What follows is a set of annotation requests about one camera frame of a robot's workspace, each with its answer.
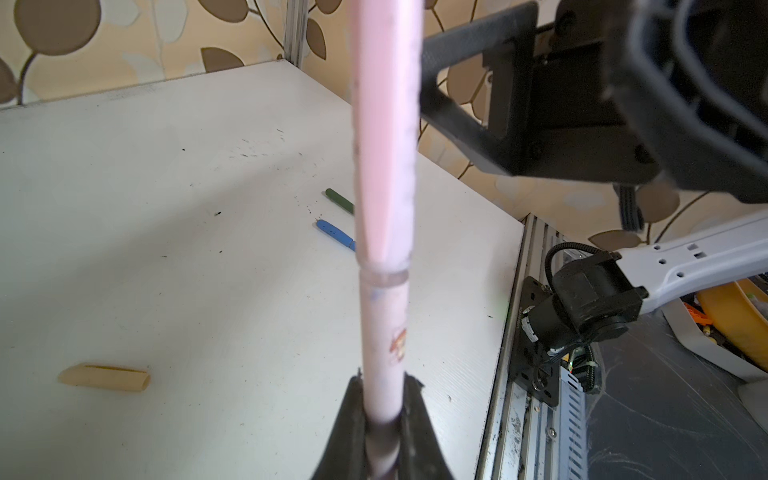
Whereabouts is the tan pen cap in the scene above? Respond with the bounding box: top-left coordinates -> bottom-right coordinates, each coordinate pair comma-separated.
57,364 -> 151,393

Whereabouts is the pink pen cap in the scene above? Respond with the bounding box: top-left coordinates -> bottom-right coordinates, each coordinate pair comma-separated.
350,1 -> 423,274

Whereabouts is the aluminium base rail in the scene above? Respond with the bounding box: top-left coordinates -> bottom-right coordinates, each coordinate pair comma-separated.
475,214 -> 588,479

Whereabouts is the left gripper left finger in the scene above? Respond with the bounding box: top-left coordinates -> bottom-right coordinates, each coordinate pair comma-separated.
311,374 -> 368,480

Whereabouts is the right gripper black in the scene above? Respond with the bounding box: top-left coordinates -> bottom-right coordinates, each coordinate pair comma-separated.
419,1 -> 767,203

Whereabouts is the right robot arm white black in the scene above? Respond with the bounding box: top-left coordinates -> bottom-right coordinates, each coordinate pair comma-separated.
420,1 -> 767,361

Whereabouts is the blue pen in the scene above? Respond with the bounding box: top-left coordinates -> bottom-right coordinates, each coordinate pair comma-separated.
315,219 -> 356,251

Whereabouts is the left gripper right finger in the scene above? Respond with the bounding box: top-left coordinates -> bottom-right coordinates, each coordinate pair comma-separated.
398,374 -> 453,480

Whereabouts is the pink pen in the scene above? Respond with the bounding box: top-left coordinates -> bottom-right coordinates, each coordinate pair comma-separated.
360,270 -> 409,479

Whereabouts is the green pen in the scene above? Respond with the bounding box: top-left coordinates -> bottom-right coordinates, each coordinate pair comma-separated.
324,188 -> 354,215

